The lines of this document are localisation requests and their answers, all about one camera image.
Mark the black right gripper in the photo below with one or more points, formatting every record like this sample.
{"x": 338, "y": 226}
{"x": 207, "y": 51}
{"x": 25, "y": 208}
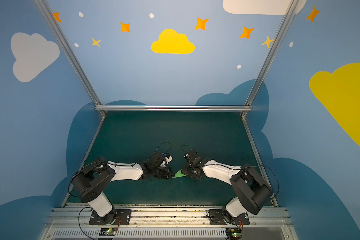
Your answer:
{"x": 189, "y": 170}

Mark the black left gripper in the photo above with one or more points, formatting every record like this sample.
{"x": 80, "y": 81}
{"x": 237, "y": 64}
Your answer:
{"x": 162, "y": 172}

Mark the green square paper sheet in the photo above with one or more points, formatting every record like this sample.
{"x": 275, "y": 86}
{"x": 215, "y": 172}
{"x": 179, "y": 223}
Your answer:
{"x": 179, "y": 174}

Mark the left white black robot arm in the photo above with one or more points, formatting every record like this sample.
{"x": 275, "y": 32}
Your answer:
{"x": 91, "y": 181}

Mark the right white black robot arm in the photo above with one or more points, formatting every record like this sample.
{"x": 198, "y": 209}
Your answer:
{"x": 251, "y": 189}

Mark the left green circuit board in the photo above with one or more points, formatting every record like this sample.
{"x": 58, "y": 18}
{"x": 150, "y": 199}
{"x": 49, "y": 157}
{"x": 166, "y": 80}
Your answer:
{"x": 108, "y": 231}

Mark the green circuit board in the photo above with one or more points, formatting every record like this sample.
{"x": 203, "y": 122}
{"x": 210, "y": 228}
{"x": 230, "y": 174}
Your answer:
{"x": 233, "y": 234}
{"x": 108, "y": 231}

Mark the right green circuit board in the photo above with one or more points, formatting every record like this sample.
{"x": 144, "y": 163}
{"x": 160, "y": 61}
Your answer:
{"x": 233, "y": 234}

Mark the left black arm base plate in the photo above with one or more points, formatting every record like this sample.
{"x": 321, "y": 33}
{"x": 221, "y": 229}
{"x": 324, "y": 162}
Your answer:
{"x": 114, "y": 217}

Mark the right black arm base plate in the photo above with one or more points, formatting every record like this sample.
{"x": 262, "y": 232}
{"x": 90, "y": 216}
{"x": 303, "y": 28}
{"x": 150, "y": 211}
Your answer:
{"x": 220, "y": 217}

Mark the aluminium left floor rail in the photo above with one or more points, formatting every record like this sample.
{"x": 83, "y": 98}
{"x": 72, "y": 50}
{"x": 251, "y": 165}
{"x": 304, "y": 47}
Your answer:
{"x": 82, "y": 135}

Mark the aluminium floor rail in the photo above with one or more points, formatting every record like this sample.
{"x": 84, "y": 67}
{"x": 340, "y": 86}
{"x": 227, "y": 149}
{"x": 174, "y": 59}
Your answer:
{"x": 82, "y": 135}
{"x": 256, "y": 153}

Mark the aluminium right floor rail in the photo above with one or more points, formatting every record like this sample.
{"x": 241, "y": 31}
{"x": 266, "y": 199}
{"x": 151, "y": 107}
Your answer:
{"x": 256, "y": 153}

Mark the aluminium back frame rail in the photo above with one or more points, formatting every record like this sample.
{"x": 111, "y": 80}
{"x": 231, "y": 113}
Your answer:
{"x": 119, "y": 108}

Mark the aluminium left frame post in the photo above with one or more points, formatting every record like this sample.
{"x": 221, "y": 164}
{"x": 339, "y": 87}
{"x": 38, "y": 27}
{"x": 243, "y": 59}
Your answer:
{"x": 47, "y": 13}

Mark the aluminium frame post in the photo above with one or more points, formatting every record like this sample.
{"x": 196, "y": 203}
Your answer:
{"x": 47, "y": 13}
{"x": 281, "y": 32}

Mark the aluminium right frame post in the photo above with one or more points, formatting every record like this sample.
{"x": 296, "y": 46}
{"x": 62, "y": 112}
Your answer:
{"x": 281, "y": 32}

